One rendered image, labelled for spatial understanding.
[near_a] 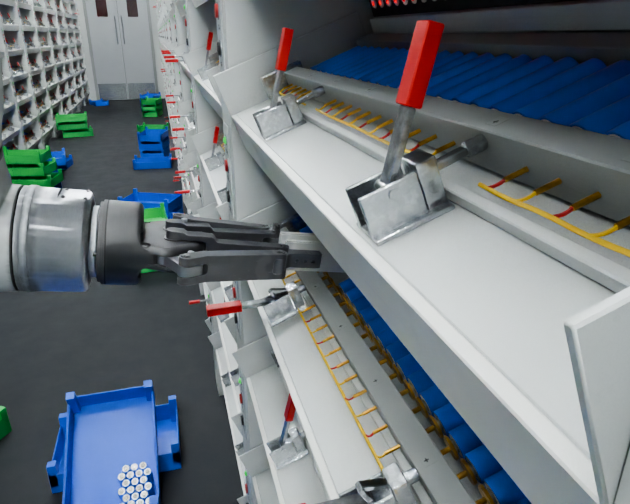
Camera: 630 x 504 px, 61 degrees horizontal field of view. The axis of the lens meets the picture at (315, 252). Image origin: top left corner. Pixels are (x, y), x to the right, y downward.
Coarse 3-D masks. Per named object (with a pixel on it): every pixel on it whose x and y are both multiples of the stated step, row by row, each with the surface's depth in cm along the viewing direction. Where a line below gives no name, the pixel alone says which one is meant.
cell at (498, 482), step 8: (496, 472) 30; (504, 472) 30; (488, 480) 30; (496, 480) 30; (504, 480) 29; (512, 480) 29; (488, 488) 30; (496, 488) 29; (504, 488) 29; (512, 488) 29; (496, 496) 29; (504, 496) 29; (512, 496) 29; (520, 496) 29
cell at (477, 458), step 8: (480, 448) 32; (472, 456) 31; (480, 456) 31; (488, 456) 31; (472, 464) 31; (480, 464) 31; (488, 464) 31; (496, 464) 31; (480, 472) 31; (488, 472) 31; (480, 480) 31
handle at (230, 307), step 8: (272, 296) 55; (216, 304) 54; (224, 304) 54; (232, 304) 54; (240, 304) 54; (248, 304) 55; (256, 304) 55; (264, 304) 55; (208, 312) 53; (216, 312) 54; (224, 312) 54; (232, 312) 54
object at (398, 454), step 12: (312, 312) 53; (324, 324) 51; (336, 348) 47; (348, 372) 44; (360, 384) 42; (360, 396) 41; (384, 432) 37; (396, 444) 36; (396, 456) 35; (408, 468) 34; (420, 492) 32
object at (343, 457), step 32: (288, 224) 70; (256, 288) 63; (288, 320) 55; (352, 320) 51; (288, 352) 50; (288, 384) 46; (320, 384) 45; (352, 384) 43; (320, 416) 42; (352, 416) 40; (416, 416) 38; (320, 448) 39; (352, 448) 38; (384, 448) 37; (352, 480) 36
